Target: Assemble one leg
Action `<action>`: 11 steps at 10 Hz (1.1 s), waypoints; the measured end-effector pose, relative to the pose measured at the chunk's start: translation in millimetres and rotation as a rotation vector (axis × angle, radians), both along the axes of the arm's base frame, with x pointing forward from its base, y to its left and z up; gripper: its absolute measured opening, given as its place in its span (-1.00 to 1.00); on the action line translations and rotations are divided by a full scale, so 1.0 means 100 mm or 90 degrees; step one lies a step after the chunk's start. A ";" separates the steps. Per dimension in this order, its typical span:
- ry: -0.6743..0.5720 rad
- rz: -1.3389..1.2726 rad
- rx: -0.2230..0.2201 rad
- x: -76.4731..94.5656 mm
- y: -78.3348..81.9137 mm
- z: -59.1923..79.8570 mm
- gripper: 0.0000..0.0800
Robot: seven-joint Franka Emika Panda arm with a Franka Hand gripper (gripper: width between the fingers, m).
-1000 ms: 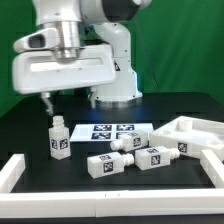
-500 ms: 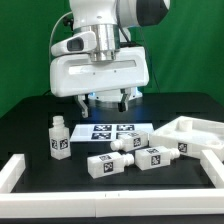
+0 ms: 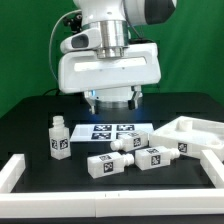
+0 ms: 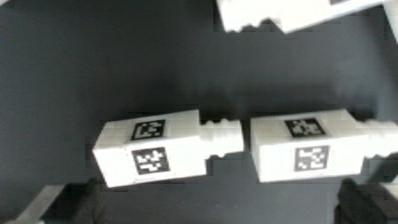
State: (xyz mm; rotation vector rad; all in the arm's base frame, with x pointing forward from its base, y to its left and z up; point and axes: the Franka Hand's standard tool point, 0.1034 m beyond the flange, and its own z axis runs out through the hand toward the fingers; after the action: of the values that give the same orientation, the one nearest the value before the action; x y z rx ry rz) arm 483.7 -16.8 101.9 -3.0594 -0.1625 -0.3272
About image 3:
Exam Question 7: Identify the grey cable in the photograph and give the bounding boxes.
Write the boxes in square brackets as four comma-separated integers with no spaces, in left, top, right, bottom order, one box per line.
[48,9,83,87]

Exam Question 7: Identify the white left fence bar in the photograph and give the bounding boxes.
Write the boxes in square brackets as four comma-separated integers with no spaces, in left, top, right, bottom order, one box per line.
[0,154,26,194]

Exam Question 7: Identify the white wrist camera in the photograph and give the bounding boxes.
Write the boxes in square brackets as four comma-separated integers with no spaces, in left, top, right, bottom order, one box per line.
[60,28,102,54]

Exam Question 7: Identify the paper sheet with tags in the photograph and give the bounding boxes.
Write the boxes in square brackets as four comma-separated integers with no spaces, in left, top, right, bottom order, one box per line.
[70,123,154,142]

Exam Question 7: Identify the white square tabletop part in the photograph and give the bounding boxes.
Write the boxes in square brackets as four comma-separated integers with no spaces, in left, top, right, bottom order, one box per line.
[149,116,224,161]

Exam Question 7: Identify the white front fence bar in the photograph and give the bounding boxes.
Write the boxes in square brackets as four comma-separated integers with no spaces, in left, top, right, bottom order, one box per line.
[0,189,224,218]

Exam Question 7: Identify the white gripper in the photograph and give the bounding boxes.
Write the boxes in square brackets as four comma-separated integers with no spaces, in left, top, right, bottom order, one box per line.
[58,43,161,114]

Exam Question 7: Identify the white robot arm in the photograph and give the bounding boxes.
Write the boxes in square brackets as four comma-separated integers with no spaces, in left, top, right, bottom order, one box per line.
[58,0,177,113]

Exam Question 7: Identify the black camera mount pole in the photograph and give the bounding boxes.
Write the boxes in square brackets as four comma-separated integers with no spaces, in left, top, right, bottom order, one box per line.
[63,13,82,34]

